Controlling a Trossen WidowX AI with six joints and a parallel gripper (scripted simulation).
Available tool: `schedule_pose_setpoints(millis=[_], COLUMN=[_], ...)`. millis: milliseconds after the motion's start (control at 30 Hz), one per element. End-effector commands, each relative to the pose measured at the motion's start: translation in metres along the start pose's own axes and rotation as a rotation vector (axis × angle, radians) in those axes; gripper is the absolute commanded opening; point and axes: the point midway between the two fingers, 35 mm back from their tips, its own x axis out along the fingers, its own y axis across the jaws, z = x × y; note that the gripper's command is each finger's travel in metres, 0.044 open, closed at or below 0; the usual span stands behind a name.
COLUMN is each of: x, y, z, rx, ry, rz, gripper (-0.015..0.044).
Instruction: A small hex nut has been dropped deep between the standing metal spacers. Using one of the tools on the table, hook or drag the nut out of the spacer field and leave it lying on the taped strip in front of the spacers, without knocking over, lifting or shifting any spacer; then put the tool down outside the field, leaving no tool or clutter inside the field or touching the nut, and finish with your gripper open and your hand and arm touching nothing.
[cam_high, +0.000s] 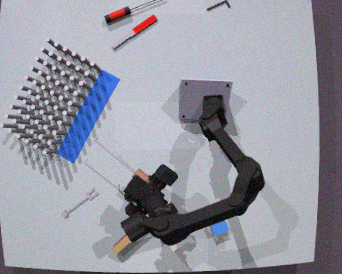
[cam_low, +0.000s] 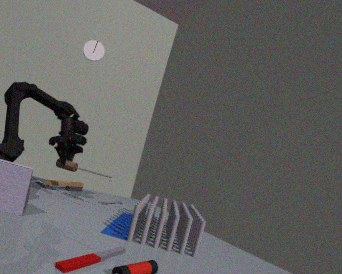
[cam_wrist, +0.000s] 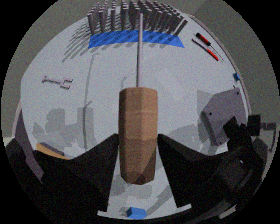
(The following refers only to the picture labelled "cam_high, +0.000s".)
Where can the red-handled screwdriver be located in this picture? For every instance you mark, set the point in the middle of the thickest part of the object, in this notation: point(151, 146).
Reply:
point(121, 13)

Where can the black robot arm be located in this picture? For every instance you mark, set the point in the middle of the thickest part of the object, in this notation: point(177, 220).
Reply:
point(164, 221)

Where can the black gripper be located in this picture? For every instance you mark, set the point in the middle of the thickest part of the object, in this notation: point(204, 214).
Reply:
point(162, 177)

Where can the grey metal wrench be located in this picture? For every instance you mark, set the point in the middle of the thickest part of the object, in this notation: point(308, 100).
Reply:
point(88, 196)

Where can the tan flat bar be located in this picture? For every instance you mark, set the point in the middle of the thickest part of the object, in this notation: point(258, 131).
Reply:
point(120, 244)

